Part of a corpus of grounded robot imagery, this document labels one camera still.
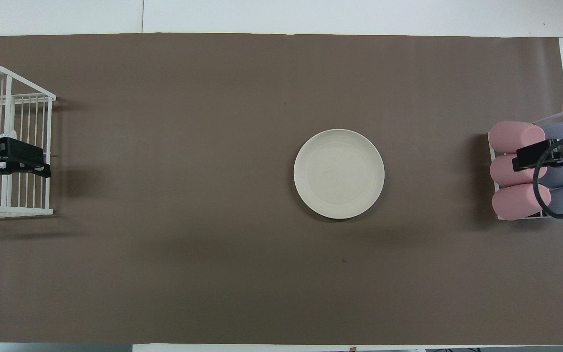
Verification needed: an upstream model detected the brown table mat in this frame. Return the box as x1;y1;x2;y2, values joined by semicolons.
0;33;563;345

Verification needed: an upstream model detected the cream round plate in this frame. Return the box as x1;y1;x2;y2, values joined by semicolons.
294;129;385;220

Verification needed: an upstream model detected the white wire dish rack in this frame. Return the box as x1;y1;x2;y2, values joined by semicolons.
0;66;56;219

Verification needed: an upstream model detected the pink plastic cup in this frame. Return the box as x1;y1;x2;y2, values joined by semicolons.
490;153;548;187
492;183;552;220
488;121;546;153

